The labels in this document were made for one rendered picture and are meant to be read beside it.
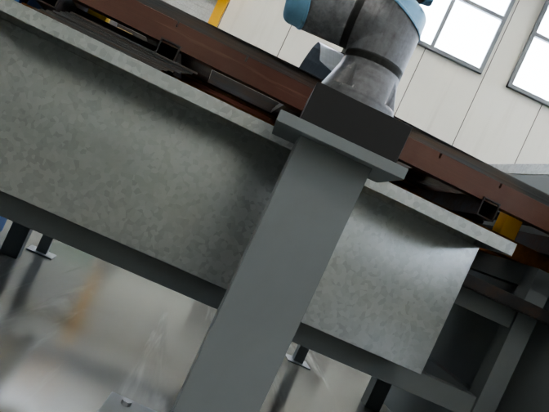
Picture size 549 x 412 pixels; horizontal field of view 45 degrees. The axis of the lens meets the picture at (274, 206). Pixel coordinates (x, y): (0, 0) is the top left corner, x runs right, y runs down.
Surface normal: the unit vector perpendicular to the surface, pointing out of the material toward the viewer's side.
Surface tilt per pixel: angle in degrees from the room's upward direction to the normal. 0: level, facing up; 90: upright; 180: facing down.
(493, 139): 90
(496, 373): 90
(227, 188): 90
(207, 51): 90
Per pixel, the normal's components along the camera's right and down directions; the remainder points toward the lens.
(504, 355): 0.14, 0.06
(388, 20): -0.07, -0.06
